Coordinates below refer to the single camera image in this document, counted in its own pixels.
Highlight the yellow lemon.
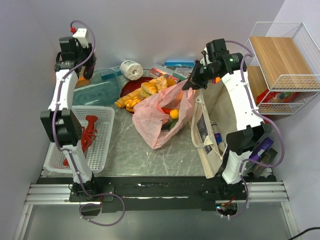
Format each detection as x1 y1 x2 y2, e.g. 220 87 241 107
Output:
169 108 179 120

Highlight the toy carrot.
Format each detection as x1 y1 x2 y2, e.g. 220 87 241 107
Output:
161 107 172 115

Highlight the beige canvas tote bag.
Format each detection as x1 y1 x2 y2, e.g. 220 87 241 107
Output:
190 81 237 179

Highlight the pink plastic grocery bag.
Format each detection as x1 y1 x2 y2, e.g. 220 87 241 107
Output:
132 80 195 149

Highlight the Red Bull can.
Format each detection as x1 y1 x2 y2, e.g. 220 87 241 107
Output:
214 132 223 145

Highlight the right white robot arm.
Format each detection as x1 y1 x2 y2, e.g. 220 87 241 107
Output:
183 38 267 185

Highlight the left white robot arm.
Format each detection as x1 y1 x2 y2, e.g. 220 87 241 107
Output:
40 36 97 200

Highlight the white RIO box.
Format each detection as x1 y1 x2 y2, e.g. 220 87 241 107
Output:
172 67 193 81

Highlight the blue flat box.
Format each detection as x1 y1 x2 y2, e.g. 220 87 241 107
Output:
164 60 195 68

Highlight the red toothpaste box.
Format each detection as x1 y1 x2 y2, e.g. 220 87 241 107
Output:
149 67 180 83

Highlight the croissant bread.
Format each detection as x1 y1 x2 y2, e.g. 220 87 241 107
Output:
141 82 158 95

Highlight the teal plastic tray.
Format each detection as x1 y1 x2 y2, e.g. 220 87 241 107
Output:
72 68 122 106

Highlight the white toilet paper roll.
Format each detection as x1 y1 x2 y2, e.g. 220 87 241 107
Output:
120 60 144 81

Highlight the red round plate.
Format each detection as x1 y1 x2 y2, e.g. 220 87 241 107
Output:
120 76 154 115

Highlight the twisted orange bread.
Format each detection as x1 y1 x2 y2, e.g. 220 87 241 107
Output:
114 88 141 108

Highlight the white perforated plastic basket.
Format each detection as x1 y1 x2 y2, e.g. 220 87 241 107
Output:
44 105 115 174

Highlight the red candy bag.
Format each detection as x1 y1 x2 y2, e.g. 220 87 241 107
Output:
256 89 299 104

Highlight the red toy lobster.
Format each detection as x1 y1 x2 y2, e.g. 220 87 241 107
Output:
54 114 98 153

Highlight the purple box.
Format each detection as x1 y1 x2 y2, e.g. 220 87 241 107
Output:
249 137 274 161

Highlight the white wire shelf rack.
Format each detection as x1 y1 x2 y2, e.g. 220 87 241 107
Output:
245 21 320 117

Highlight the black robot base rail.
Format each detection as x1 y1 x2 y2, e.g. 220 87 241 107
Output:
68 175 277 213

